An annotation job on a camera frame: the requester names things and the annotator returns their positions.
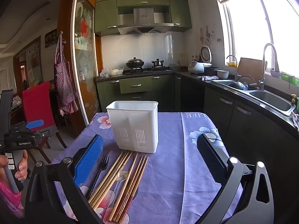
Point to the white plastic utensil holder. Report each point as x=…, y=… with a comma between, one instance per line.
x=133, y=119

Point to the frosted sliding glass door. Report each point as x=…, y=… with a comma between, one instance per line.
x=86, y=74

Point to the tall steel faucet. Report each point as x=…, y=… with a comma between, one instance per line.
x=264, y=60

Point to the kitchen window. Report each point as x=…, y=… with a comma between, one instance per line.
x=268, y=28

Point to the purple floral tablecloth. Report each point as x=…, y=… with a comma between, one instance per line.
x=168, y=168

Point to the white rice cooker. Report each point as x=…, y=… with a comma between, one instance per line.
x=196, y=66

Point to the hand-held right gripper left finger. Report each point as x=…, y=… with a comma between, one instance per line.
x=90, y=161

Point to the steel double sink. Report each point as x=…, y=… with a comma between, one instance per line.
x=271, y=100

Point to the yellow pump bottle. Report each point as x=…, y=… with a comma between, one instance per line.
x=293, y=99

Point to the black inner cooker pot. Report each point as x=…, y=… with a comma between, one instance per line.
x=210, y=71

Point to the pile of wooden chopsticks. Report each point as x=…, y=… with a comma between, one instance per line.
x=109, y=179

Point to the black gas stove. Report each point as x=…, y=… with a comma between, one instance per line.
x=149, y=70

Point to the clear plastic spoon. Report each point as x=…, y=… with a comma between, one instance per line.
x=122, y=176

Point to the green wall cabinets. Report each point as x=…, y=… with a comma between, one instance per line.
x=105, y=16

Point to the white plastic bag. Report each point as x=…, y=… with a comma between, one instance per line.
x=114, y=71

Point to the dark framed picture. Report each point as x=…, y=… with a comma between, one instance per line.
x=51, y=38

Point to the black wok with lid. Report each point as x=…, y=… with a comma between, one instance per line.
x=135, y=63

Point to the dark green sink cabinet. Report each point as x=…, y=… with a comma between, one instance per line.
x=233, y=126

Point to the yellow sponge basket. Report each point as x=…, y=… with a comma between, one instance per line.
x=232, y=64

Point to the steel pot with lid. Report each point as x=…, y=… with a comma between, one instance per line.
x=157, y=63

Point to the wooden cutting board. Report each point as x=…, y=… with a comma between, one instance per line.
x=251, y=70

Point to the white bowl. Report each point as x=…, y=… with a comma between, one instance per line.
x=222, y=74

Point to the black plastic fork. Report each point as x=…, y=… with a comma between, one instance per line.
x=104, y=162

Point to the green base cabinet with drawers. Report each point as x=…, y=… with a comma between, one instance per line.
x=161, y=91

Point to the crumpled dish cloth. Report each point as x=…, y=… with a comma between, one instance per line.
x=206, y=77

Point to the clear food container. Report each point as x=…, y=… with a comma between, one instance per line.
x=174, y=66

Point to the cooking oil bottle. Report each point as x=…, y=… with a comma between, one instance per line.
x=183, y=63

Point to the red covered chair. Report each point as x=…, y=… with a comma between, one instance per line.
x=37, y=102

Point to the small steel faucet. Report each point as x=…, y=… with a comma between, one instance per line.
x=236, y=74

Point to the purple hanging basket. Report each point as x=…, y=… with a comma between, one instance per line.
x=275, y=74

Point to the dark stone countertop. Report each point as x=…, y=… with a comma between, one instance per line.
x=191, y=75

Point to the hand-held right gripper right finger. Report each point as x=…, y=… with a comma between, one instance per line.
x=210, y=159

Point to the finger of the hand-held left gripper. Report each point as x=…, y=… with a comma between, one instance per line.
x=46, y=134
x=35, y=124

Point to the person's left hand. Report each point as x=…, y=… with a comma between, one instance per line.
x=22, y=168

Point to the green hanging basket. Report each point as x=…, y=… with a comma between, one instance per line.
x=289, y=78

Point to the wall hooks with utensils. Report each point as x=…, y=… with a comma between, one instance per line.
x=208, y=33

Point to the steel range hood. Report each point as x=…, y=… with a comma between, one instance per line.
x=143, y=21

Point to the wall scroll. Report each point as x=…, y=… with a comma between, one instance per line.
x=35, y=60

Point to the checked apron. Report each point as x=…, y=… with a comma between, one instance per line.
x=64, y=86

